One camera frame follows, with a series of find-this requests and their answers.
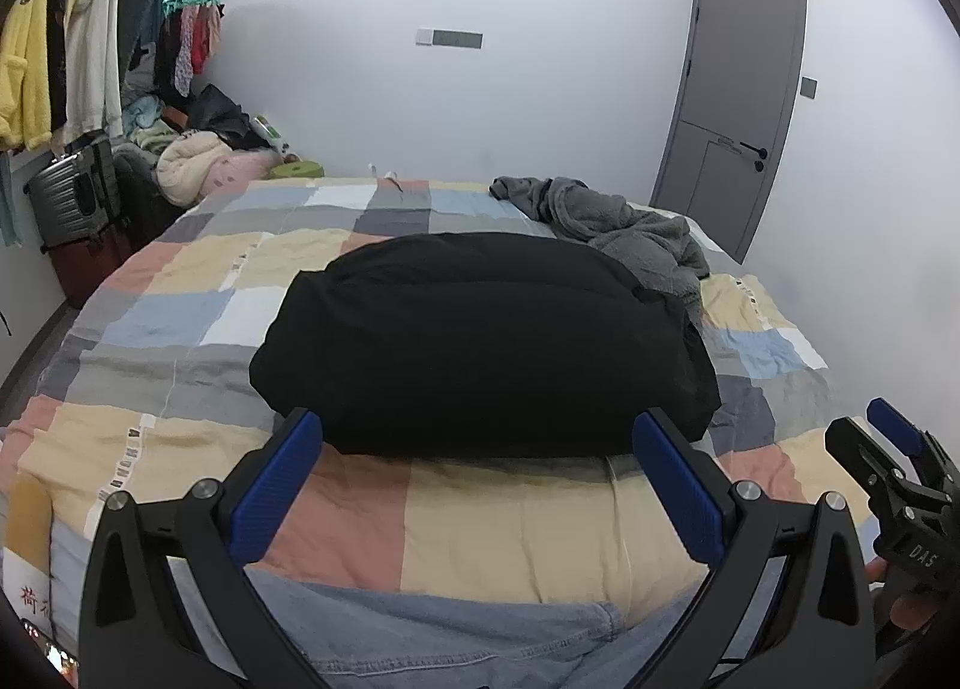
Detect grey ribbed suitcase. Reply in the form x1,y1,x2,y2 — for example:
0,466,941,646
24,141,121,247

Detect black zip jacket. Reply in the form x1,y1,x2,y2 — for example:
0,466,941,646
249,231,722,457

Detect person's blue jeans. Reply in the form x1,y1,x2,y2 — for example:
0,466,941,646
161,569,758,689

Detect light teal hanging cloth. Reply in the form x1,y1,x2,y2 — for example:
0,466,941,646
0,156,20,247

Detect hanging small colourful clothes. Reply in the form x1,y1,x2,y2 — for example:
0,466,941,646
154,6,224,97

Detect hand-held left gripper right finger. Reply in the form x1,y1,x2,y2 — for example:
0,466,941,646
632,408,877,689

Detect pink pillow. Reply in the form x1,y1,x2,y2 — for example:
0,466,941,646
199,152,282,199

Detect dark red suitcase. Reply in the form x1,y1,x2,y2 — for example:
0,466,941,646
45,224,136,307

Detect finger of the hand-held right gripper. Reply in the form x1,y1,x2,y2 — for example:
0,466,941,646
823,417,912,510
866,398,960,486

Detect grey fleece garment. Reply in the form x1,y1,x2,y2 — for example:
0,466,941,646
490,175,712,307

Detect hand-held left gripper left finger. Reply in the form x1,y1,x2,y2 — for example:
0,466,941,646
81,408,331,689

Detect yellow hanging garment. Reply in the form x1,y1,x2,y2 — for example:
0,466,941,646
0,0,68,150

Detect black bag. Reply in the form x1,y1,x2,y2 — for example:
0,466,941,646
184,83,252,139

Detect white bottle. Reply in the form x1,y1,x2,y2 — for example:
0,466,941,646
251,116,290,156

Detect long wall switch panel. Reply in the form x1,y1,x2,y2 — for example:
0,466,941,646
416,27,485,50

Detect patchwork checked bed sheet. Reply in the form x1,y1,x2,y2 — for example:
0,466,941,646
0,177,863,667

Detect pile of light blue clothes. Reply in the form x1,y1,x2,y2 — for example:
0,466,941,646
120,95,185,150

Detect grey door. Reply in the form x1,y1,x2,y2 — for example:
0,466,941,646
649,0,809,264

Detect person's right hand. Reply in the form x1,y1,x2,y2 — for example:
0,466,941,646
862,558,940,634

